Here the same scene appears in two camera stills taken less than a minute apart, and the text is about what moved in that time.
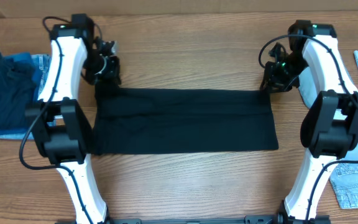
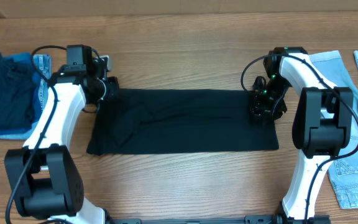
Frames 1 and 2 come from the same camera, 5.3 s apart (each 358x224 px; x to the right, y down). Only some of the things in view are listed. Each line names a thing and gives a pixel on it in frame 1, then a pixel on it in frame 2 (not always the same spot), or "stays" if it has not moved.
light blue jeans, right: x=355 y=185 stays
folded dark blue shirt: x=7 y=90 stays
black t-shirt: x=146 y=120 stays
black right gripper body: x=272 y=81 to x=260 y=104
